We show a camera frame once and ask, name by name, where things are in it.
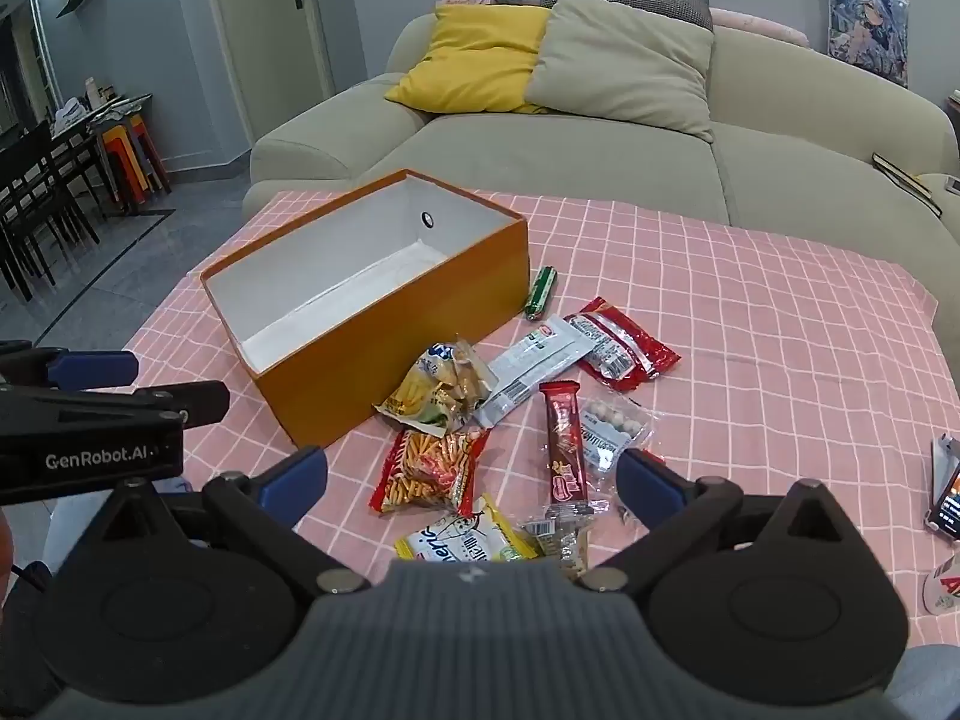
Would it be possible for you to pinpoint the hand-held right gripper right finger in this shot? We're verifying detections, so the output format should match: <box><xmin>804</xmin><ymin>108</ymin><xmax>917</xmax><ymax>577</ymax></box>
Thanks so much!
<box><xmin>577</xmin><ymin>448</ymin><xmax>876</xmax><ymax>593</ymax></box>

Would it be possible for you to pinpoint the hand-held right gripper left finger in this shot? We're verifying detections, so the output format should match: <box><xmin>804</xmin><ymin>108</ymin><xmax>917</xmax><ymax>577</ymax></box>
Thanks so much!
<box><xmin>81</xmin><ymin>447</ymin><xmax>371</xmax><ymax>594</ymax></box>

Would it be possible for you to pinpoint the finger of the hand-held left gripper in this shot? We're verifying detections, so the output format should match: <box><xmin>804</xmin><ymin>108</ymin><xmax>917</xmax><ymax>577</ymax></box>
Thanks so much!
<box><xmin>0</xmin><ymin>379</ymin><xmax>231</xmax><ymax>432</ymax></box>
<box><xmin>0</xmin><ymin>341</ymin><xmax>140</xmax><ymax>392</ymax></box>

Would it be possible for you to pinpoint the clear packet of white balls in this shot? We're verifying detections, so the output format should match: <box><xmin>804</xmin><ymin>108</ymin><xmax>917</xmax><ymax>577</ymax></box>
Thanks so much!
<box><xmin>581</xmin><ymin>396</ymin><xmax>665</xmax><ymax>481</ymax></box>

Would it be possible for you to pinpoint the red wafer bar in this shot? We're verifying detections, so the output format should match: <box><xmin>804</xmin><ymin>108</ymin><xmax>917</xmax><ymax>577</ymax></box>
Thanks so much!
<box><xmin>538</xmin><ymin>381</ymin><xmax>590</xmax><ymax>503</ymax></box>

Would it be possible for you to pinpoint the small clear snack packet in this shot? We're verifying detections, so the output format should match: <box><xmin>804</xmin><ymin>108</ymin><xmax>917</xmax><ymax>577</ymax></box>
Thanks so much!
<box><xmin>521</xmin><ymin>499</ymin><xmax>612</xmax><ymax>578</ymax></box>

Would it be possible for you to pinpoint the red stick snack packet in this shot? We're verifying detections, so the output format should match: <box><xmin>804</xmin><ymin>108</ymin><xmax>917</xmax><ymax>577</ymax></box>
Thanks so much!
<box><xmin>369</xmin><ymin>426</ymin><xmax>492</xmax><ymax>520</ymax></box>

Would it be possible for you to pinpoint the white grey snack packet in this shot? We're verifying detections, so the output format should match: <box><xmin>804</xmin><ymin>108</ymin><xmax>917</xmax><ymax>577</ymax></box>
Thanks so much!
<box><xmin>474</xmin><ymin>317</ymin><xmax>597</xmax><ymax>430</ymax></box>

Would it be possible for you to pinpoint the clear yellow chips bag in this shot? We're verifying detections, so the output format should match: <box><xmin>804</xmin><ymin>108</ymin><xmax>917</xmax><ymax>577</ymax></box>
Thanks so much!
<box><xmin>375</xmin><ymin>337</ymin><xmax>500</xmax><ymax>432</ymax></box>

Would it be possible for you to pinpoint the orange cardboard box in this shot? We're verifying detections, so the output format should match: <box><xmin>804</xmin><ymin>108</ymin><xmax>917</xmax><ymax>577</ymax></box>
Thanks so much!
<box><xmin>199</xmin><ymin>169</ymin><xmax>531</xmax><ymax>451</ymax></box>

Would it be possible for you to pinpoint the yellow white snack packet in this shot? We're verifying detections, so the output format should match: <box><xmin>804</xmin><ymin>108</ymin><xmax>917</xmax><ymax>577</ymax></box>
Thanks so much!
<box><xmin>395</xmin><ymin>493</ymin><xmax>541</xmax><ymax>565</ymax></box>

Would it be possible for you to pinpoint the green sausage stick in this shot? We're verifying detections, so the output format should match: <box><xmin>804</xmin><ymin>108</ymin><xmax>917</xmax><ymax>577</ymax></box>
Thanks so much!
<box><xmin>525</xmin><ymin>266</ymin><xmax>560</xmax><ymax>320</ymax></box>

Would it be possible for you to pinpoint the person's left leg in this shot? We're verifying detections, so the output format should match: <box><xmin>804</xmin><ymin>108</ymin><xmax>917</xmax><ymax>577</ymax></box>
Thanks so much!
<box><xmin>41</xmin><ymin>495</ymin><xmax>113</xmax><ymax>578</ymax></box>

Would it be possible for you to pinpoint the person's leg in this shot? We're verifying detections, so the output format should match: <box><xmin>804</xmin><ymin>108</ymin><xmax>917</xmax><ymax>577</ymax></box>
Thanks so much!
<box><xmin>892</xmin><ymin>649</ymin><xmax>960</xmax><ymax>720</ymax></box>
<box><xmin>41</xmin><ymin>495</ymin><xmax>113</xmax><ymax>578</ymax></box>

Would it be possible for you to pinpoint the black dining chair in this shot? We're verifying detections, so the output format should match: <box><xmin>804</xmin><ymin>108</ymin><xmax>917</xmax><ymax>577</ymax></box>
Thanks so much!
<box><xmin>15</xmin><ymin>120</ymin><xmax>102</xmax><ymax>256</ymax></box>
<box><xmin>0</xmin><ymin>150</ymin><xmax>46</xmax><ymax>301</ymax></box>

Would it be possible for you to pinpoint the pink checked tablecloth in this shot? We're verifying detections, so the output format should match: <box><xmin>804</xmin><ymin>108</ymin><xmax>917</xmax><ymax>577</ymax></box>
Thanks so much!
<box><xmin>120</xmin><ymin>191</ymin><xmax>960</xmax><ymax>661</ymax></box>

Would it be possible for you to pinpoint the stack of coloured stools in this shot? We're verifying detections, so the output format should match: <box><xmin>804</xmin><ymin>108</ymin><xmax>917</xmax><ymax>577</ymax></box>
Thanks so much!
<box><xmin>101</xmin><ymin>112</ymin><xmax>173</xmax><ymax>215</ymax></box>

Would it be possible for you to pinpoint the black dining table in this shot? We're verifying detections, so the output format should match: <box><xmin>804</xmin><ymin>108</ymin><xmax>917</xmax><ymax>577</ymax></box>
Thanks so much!
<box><xmin>0</xmin><ymin>94</ymin><xmax>155</xmax><ymax>218</ymax></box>

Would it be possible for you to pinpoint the smartphone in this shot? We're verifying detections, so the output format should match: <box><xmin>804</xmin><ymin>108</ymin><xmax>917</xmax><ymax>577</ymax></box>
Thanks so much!
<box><xmin>924</xmin><ymin>457</ymin><xmax>960</xmax><ymax>541</ymax></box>

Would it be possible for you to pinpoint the beige sofa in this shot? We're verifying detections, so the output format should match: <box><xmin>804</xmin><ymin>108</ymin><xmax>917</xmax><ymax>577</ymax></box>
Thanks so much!
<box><xmin>241</xmin><ymin>11</ymin><xmax>960</xmax><ymax>301</ymax></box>

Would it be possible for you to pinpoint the person's right leg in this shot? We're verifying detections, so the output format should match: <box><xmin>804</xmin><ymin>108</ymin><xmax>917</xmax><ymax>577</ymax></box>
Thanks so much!
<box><xmin>892</xmin><ymin>649</ymin><xmax>960</xmax><ymax>720</ymax></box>

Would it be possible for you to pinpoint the white door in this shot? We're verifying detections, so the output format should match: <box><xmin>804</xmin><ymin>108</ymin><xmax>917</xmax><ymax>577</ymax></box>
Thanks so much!
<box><xmin>206</xmin><ymin>0</ymin><xmax>335</xmax><ymax>166</ymax></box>

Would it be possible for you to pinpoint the dark book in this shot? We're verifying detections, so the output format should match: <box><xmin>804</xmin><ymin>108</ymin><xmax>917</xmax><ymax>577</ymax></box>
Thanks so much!
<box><xmin>872</xmin><ymin>152</ymin><xmax>944</xmax><ymax>218</ymax></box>

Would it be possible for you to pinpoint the beige cushion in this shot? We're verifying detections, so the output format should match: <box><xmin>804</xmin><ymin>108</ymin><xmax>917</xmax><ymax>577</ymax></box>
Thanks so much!
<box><xmin>523</xmin><ymin>0</ymin><xmax>715</xmax><ymax>143</ymax></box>

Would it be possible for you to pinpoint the yellow cushion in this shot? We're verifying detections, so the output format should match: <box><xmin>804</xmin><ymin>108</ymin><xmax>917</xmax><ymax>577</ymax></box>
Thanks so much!
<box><xmin>384</xmin><ymin>4</ymin><xmax>552</xmax><ymax>115</ymax></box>

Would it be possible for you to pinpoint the pink blanket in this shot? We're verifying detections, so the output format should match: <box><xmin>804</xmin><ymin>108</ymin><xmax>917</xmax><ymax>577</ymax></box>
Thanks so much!
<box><xmin>709</xmin><ymin>7</ymin><xmax>811</xmax><ymax>50</ymax></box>

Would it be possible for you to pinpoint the printed figure pillow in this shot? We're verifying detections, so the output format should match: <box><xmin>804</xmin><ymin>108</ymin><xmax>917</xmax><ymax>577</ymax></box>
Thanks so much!
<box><xmin>823</xmin><ymin>0</ymin><xmax>911</xmax><ymax>89</ymax></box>

